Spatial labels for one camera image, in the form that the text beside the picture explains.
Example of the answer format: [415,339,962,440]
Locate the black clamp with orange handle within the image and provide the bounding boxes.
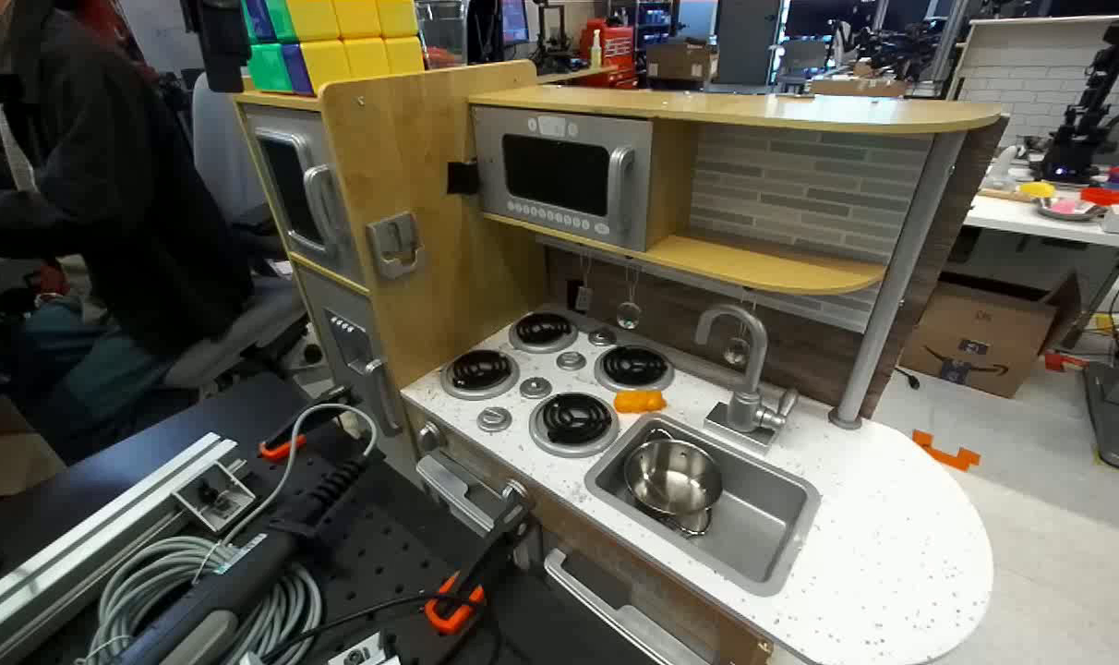
[422,498,540,644]

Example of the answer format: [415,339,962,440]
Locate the seated person in dark jacket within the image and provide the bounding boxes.
[0,0,262,460]

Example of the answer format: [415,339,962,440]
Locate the colourful block cube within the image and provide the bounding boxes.
[235,0,429,97]

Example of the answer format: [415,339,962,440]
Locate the silver toy microwave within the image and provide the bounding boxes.
[474,107,658,252]

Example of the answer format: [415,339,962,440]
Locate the brown cardboard box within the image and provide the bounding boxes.
[900,268,1087,400]

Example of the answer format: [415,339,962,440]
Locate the aluminium extrusion rail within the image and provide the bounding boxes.
[0,427,242,665]

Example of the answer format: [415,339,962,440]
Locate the wooden toy kitchen unit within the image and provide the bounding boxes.
[234,56,1013,665]

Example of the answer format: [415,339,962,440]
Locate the coiled grey cable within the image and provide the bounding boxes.
[81,533,327,665]

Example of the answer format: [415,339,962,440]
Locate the silver toy sink basin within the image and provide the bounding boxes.
[583,415,825,598]

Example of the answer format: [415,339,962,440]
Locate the orange plastic bread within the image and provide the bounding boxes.
[612,387,667,416]

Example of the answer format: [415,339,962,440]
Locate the orange plastic clamp piece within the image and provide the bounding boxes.
[909,426,985,477]

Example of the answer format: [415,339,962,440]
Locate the silver toy phone holder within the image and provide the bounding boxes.
[365,209,423,284]

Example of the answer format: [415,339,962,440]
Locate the black toy stove burner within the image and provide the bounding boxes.
[594,339,679,395]
[528,392,624,460]
[506,307,578,357]
[440,346,523,401]

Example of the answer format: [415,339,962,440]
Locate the white workbench table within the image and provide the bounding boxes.
[959,181,1119,253]

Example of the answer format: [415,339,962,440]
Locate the silver toy faucet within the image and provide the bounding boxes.
[690,301,797,447]

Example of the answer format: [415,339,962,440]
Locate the silver toy oven door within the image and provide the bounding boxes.
[235,104,369,286]

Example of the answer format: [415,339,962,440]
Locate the silver metal pot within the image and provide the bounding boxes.
[616,431,727,529]

